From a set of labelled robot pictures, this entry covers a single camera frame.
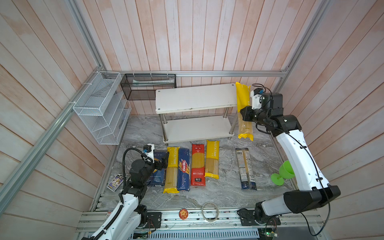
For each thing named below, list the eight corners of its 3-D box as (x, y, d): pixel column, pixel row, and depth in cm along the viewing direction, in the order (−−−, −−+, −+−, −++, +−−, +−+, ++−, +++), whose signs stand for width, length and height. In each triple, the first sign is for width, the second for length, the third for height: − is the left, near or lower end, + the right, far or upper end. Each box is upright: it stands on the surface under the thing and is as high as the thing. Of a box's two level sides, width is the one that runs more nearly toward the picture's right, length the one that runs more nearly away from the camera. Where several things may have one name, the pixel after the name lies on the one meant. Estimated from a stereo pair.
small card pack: (108, 188, 86) (106, 186, 84) (119, 174, 92) (118, 172, 89) (115, 192, 85) (113, 191, 82) (126, 178, 90) (124, 176, 88)
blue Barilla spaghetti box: (177, 190, 84) (176, 188, 81) (179, 150, 101) (178, 147, 98) (190, 190, 84) (190, 188, 81) (190, 150, 101) (190, 147, 98)
